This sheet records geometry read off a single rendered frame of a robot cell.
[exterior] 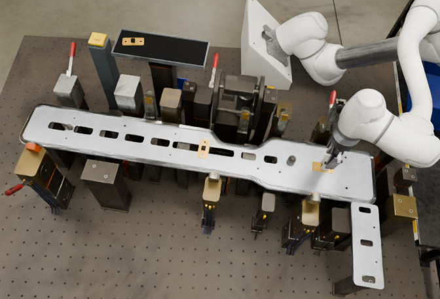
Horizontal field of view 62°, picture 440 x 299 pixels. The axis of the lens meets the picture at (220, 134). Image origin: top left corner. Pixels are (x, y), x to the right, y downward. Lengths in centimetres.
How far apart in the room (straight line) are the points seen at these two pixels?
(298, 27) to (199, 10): 171
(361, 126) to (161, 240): 94
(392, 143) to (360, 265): 47
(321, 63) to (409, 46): 62
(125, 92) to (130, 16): 199
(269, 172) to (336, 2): 258
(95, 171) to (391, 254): 126
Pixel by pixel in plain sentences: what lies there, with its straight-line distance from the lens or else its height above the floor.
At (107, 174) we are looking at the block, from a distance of 139.
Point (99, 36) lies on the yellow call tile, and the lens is 160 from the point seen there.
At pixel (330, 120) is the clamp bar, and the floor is 111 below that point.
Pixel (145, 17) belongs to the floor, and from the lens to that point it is 337.
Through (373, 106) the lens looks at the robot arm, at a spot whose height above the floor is 146.
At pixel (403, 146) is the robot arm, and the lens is 113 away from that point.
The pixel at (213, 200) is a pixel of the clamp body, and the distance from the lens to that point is 130.
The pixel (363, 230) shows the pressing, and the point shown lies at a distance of 144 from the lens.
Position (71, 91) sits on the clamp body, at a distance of 158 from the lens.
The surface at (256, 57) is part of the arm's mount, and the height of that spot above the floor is 94.
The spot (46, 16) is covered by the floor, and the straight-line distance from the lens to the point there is 358.
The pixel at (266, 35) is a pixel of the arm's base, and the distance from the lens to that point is 187.
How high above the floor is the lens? 226
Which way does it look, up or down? 60 degrees down
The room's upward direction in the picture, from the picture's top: 6 degrees clockwise
